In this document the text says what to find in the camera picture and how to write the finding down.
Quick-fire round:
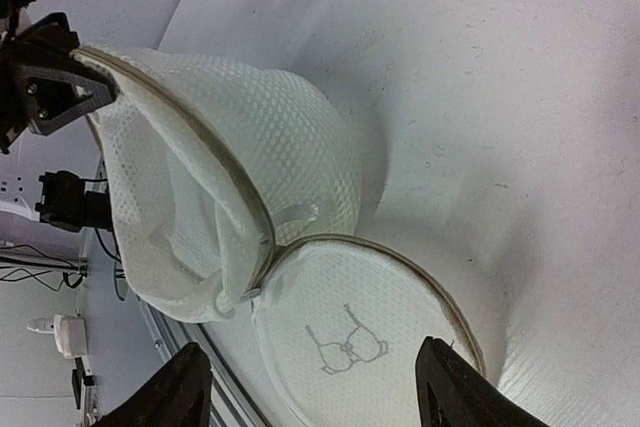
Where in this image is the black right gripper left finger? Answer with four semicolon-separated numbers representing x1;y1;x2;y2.
99;342;213;427

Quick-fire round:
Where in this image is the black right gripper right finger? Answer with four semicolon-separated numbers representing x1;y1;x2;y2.
415;337;538;427

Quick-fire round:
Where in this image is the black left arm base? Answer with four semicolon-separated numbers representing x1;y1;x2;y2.
35;171;113;233

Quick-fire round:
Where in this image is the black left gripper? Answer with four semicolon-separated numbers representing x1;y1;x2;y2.
1;0;118;154

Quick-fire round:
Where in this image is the white mesh laundry bag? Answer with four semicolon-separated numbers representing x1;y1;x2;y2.
73;47;487;426

